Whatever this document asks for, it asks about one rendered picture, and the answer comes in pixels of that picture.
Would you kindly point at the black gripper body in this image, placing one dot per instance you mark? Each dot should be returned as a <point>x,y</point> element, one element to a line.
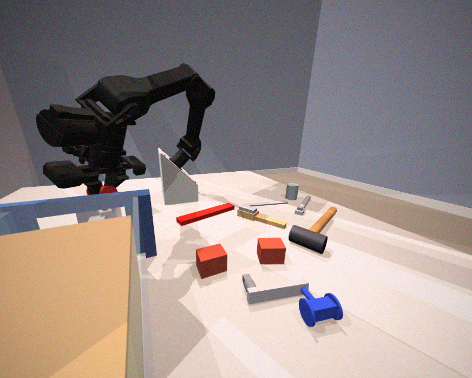
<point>102,159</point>

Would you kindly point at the dark grey cylinder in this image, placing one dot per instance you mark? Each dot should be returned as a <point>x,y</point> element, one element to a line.
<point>291,191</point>

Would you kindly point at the black mallet with wooden handle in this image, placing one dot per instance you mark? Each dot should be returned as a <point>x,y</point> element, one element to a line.
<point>312,238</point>

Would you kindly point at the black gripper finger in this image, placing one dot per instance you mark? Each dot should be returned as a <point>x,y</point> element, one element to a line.
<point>94,187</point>
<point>115,181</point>

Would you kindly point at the grey crank handle with blue knob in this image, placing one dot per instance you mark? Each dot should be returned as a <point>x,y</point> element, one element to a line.
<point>312,310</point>

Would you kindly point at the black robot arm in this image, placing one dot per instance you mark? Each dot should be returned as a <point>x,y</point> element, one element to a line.
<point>128,99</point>

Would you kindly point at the orange-red box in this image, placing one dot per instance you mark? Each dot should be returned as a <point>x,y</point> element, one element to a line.
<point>211,260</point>
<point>271,251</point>

